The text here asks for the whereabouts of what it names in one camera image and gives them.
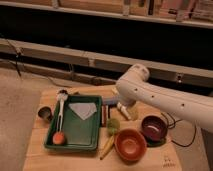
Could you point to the wooden board table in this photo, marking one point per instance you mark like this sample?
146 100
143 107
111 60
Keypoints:
163 158

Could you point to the white ridged cup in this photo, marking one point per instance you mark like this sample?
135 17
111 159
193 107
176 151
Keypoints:
123 110

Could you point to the light green cup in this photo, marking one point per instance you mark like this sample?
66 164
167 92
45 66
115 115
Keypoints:
113 126

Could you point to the grey-blue block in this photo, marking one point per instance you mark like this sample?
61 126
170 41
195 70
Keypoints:
110 101

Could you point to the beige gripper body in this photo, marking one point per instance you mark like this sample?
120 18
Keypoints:
133 112

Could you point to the red and dark marker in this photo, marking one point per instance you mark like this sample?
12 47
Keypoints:
105 114

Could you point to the orange-red apple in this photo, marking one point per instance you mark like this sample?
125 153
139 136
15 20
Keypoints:
58 138

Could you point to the small dark metal cup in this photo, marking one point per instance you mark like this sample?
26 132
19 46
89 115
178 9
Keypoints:
45 113

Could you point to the green plate under bowl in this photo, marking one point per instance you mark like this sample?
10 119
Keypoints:
151 143

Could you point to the dark purple bowl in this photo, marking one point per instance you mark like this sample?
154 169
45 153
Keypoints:
154 128

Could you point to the white dish brush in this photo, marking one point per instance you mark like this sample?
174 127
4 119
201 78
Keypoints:
61 97

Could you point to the orange-brown bowl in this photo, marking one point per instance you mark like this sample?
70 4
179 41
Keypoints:
130 145

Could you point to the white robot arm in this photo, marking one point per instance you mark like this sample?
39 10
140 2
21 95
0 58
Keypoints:
133 86

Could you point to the green plastic tray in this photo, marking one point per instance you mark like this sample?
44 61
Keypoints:
80 135

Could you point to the white folded cloth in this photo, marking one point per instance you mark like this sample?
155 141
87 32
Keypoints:
83 110

